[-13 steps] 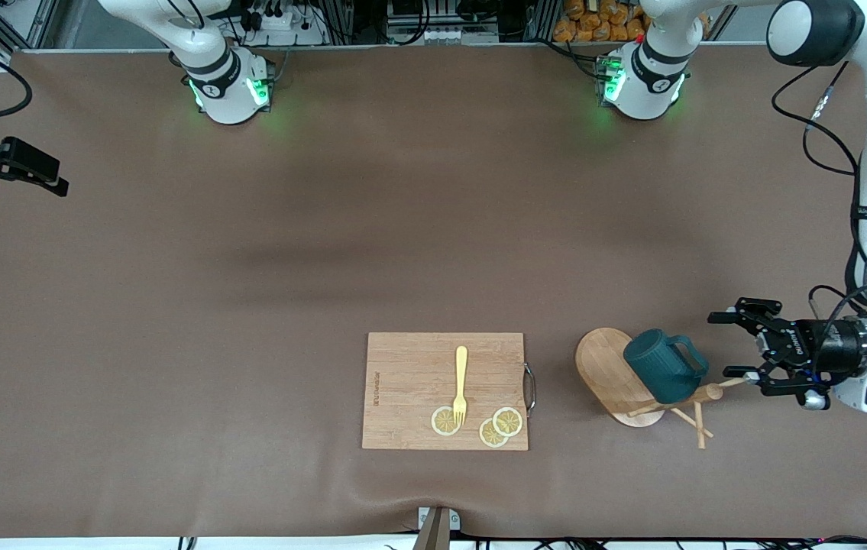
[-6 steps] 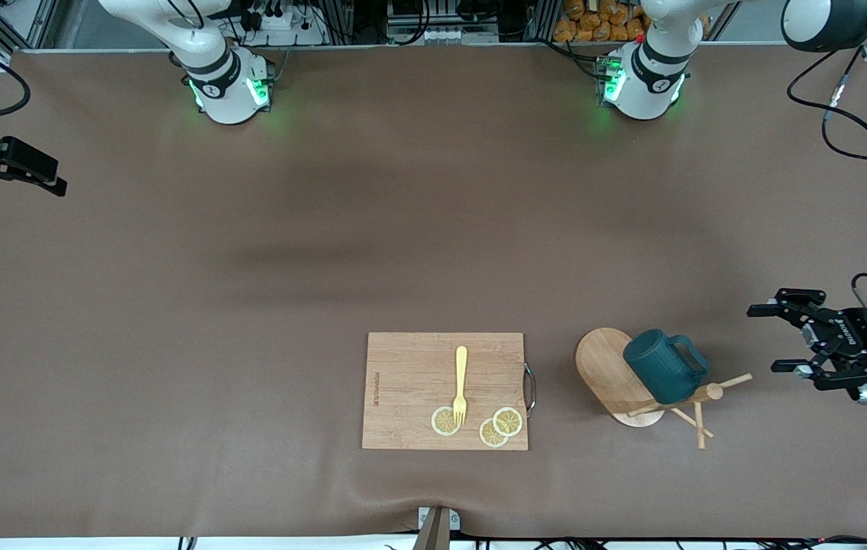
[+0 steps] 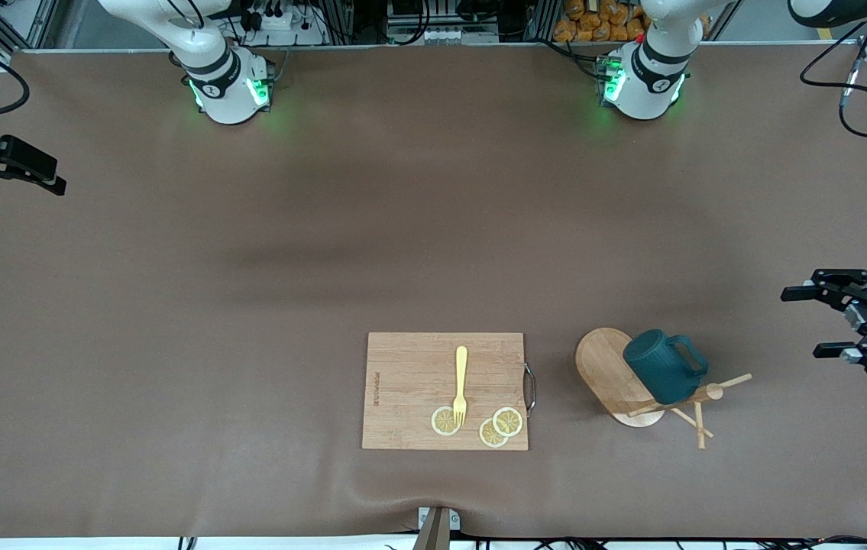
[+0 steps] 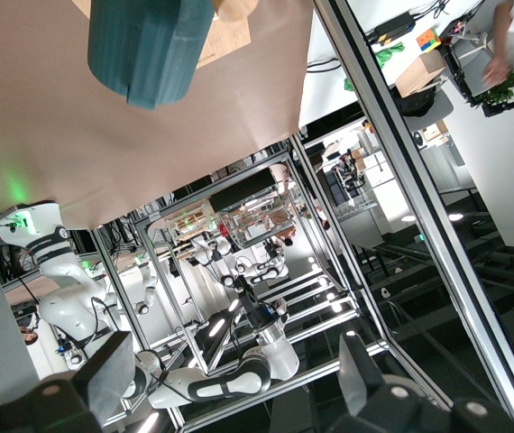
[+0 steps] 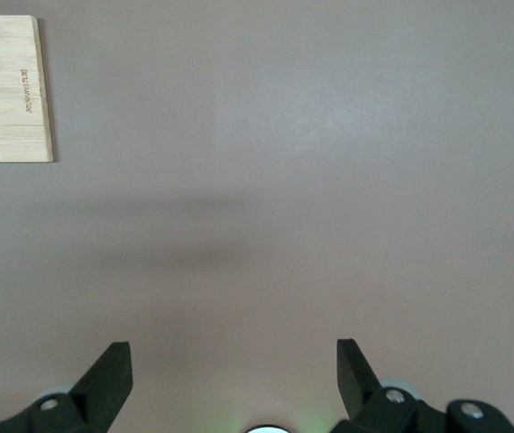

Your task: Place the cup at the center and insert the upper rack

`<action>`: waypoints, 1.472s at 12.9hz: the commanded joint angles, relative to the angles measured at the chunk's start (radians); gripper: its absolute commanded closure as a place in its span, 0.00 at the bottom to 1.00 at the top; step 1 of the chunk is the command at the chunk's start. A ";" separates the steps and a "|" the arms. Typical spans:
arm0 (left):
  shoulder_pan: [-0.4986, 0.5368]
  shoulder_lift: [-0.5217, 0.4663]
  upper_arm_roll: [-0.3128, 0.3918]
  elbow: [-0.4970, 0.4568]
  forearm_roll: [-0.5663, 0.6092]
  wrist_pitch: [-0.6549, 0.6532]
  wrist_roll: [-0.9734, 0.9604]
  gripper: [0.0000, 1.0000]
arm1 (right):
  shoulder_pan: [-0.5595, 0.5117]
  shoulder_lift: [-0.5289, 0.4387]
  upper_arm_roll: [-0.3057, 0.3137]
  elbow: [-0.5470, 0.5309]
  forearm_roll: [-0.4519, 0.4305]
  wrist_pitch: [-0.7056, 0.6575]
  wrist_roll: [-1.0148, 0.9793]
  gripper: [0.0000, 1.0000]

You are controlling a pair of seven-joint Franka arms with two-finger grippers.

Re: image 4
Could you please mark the colourful puzzle cube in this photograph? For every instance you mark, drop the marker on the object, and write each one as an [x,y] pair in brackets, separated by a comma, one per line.
[428,39]

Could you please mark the black power adapter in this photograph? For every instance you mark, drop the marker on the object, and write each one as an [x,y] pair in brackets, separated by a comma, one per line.
[390,28]

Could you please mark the wooden mug tree rack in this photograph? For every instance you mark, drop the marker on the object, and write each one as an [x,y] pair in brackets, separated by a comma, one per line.
[234,9]

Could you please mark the green leafy plant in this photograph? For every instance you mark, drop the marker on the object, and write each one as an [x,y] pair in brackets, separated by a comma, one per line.
[500,90]

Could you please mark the brown table cover mat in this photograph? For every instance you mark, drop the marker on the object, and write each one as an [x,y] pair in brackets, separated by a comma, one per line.
[103,149]

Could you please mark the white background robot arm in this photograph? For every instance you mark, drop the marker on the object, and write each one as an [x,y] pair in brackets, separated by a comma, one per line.
[266,270]
[221,248]

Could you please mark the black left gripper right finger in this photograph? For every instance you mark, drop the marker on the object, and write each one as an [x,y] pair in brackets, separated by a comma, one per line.
[358,379]

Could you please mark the brown cardboard box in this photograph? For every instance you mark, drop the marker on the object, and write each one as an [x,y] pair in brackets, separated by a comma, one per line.
[419,74]

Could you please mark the aluminium cell frame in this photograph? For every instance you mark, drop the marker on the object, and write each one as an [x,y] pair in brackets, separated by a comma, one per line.
[442,239]

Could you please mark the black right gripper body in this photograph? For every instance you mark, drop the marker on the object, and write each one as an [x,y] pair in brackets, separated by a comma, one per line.
[254,309]

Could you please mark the teal mug with yellow inside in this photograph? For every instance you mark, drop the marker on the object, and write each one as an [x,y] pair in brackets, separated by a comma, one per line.
[149,49]

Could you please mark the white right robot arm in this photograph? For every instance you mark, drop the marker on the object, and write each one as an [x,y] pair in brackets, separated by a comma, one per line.
[65,275]

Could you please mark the white side table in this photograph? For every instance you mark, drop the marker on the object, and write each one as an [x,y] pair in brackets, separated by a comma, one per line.
[509,158]

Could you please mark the green cloth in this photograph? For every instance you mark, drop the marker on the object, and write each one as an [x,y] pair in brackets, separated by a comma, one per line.
[390,53]

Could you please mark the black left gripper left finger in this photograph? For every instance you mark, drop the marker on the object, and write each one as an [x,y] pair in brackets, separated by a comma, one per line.
[108,370]

